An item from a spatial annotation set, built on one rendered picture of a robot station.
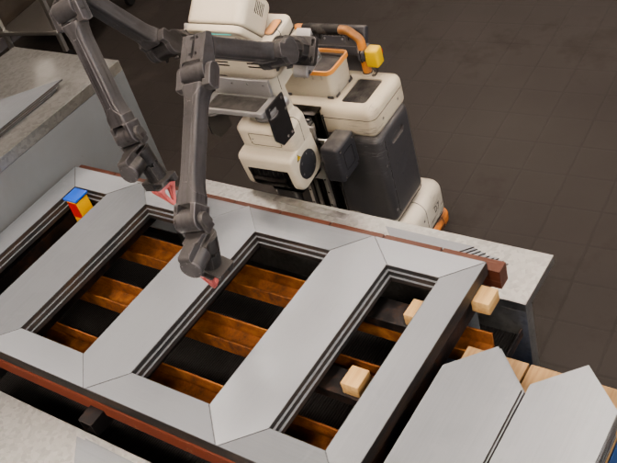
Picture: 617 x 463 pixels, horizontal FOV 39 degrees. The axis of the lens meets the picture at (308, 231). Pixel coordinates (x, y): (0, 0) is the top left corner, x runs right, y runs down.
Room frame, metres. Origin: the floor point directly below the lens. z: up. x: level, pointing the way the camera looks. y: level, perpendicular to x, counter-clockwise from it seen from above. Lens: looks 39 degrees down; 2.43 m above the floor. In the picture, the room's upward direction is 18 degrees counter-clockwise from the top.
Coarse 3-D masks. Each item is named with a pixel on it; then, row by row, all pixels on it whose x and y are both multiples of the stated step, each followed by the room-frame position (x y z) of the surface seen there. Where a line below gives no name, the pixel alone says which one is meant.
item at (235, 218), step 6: (234, 210) 2.15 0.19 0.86; (222, 216) 2.14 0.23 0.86; (228, 216) 2.13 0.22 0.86; (234, 216) 2.12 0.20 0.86; (240, 216) 2.11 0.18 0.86; (246, 216) 2.10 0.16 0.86; (228, 222) 2.10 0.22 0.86; (234, 222) 2.09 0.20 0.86; (240, 222) 2.08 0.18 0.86; (246, 222) 2.07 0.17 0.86; (252, 222) 2.06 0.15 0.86; (246, 228) 2.05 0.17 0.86; (252, 228) 2.04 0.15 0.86
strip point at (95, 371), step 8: (88, 360) 1.72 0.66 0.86; (96, 360) 1.71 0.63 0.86; (88, 368) 1.69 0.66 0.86; (96, 368) 1.68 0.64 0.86; (104, 368) 1.67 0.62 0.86; (112, 368) 1.66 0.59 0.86; (120, 368) 1.65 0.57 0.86; (88, 376) 1.66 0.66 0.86; (96, 376) 1.65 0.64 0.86; (104, 376) 1.64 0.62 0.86; (112, 376) 1.63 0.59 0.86; (120, 376) 1.62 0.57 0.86; (88, 384) 1.63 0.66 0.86; (96, 384) 1.62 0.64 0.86
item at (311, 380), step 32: (96, 192) 2.49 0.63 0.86; (128, 224) 2.27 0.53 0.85; (0, 256) 2.32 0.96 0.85; (96, 256) 2.16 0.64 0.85; (320, 256) 1.85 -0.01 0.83; (64, 288) 2.06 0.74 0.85; (384, 288) 1.66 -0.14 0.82; (32, 320) 1.96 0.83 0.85; (192, 320) 1.77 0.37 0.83; (352, 320) 1.57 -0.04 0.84; (0, 352) 1.86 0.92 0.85; (160, 352) 1.69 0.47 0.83; (64, 384) 1.69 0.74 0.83; (416, 384) 1.32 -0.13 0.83; (288, 416) 1.35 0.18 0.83
